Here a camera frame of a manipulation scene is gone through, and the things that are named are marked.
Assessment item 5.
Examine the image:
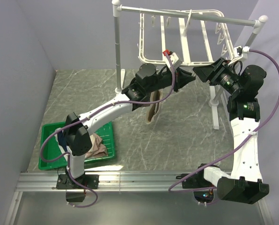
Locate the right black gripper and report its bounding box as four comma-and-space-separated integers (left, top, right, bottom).
192, 57, 242, 96

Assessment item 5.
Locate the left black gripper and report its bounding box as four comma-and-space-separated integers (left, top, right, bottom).
147, 67, 196, 94

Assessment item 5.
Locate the taupe beige underwear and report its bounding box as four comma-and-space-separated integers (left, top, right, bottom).
145, 90, 163, 124

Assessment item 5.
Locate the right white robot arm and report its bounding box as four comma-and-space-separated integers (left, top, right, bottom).
193, 58, 270, 204

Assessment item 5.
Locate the white clip drying hanger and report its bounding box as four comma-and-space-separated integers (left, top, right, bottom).
138, 13, 235, 67

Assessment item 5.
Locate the beige pink underwear pile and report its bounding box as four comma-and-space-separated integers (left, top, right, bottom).
85, 134, 108, 159

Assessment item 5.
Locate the navy white underwear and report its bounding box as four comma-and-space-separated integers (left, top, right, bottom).
54, 131, 68, 154

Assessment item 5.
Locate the grey white garment rack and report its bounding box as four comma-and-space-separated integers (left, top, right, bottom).
112, 0, 269, 130

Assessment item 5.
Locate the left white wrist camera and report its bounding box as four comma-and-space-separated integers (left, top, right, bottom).
162, 50, 182, 69

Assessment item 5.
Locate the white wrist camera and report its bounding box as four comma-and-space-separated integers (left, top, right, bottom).
162, 50, 182, 69
230, 46, 250, 66

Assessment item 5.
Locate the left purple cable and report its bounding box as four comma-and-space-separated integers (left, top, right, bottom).
39, 56, 177, 208

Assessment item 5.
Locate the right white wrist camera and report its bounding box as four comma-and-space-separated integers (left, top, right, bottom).
230, 46, 250, 66

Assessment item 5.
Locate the aluminium rail base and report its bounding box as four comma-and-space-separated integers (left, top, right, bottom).
5, 171, 273, 225

